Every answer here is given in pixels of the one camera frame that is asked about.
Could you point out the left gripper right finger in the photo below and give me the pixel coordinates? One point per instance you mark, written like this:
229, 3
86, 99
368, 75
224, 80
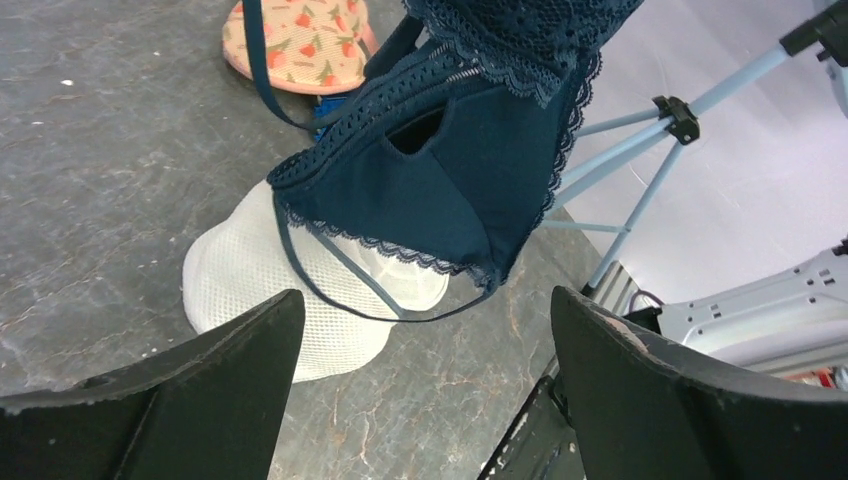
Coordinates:
645, 407

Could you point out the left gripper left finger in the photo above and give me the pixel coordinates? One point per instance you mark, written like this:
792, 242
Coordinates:
209, 408

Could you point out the dark blue lace bra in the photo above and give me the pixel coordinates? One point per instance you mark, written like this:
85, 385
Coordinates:
450, 154

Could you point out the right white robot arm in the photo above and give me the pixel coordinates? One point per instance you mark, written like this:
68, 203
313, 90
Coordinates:
792, 324

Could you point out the floral peach laundry bag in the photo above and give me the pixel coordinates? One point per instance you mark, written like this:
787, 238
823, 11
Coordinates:
317, 47

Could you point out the blue toy car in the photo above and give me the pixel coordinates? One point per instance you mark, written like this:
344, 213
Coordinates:
327, 106

